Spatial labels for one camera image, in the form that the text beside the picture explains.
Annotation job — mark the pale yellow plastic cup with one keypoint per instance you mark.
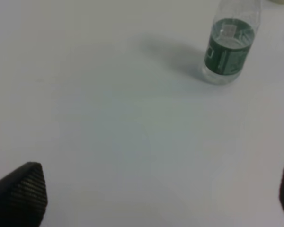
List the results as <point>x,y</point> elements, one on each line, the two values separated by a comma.
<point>281,2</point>

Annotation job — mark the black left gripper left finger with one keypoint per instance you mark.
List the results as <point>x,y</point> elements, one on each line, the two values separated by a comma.
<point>23,196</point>

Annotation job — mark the clear bottle green label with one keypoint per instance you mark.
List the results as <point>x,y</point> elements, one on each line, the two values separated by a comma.
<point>233,32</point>

